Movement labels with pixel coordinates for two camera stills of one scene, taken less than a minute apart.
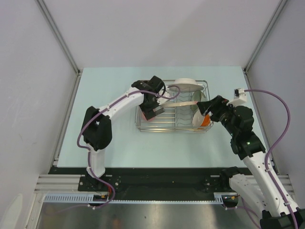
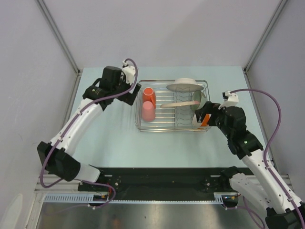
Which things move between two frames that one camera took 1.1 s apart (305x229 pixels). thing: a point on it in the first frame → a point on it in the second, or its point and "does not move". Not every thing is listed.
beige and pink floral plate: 178,103 does not move
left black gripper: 149,112 → 134,94
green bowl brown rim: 196,97 does not move
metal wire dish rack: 182,113 does not move
